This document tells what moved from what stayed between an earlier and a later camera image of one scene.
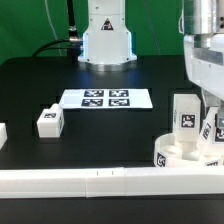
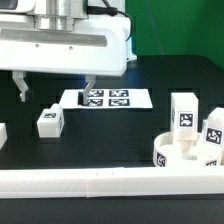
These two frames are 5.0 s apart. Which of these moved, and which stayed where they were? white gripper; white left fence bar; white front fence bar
Moved: white gripper
Stayed: white front fence bar; white left fence bar
